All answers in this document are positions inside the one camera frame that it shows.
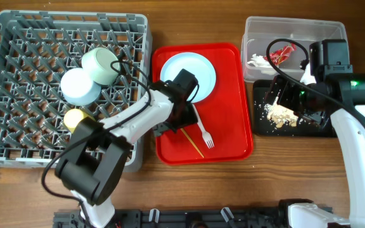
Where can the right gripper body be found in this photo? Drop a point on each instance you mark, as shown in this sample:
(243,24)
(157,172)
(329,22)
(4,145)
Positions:
(300,99)

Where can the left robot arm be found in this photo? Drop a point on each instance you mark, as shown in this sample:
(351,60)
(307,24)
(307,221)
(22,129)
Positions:
(93,162)

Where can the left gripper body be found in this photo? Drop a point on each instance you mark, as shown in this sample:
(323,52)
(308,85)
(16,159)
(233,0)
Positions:
(185,116)

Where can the red plastic tray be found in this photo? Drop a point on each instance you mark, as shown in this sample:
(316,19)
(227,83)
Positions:
(224,113)

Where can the wooden chopstick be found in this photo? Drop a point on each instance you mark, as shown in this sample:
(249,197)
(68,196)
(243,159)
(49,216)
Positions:
(192,142)

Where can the grey dishwasher rack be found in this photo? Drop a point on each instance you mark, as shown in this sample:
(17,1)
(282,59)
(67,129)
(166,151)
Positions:
(36,49)

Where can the yellow plastic cup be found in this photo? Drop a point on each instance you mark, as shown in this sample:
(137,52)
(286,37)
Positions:
(73,117)

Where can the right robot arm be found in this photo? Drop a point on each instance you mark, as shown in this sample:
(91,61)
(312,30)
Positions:
(342,97)

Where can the rice and peanut leftovers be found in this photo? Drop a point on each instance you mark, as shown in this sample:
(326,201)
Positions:
(280,116)

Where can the small light blue saucer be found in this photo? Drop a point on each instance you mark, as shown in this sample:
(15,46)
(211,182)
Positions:
(78,88)

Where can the clear plastic bin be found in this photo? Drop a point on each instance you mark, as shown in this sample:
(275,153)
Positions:
(260,31)

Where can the light green bowl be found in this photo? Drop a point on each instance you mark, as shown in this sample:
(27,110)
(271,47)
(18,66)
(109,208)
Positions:
(101,65)

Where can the crumpled white tissue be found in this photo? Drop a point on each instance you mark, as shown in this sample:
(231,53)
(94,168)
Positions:
(259,61)

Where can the red snack wrapper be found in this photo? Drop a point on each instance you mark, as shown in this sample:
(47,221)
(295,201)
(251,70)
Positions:
(283,54)

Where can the large light blue plate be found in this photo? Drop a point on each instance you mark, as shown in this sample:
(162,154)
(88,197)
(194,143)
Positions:
(196,64)

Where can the white plastic fork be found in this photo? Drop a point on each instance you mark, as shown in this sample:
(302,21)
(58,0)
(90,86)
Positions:
(205,134)

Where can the black food waste tray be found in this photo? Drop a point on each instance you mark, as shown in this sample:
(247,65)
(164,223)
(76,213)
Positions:
(264,127)

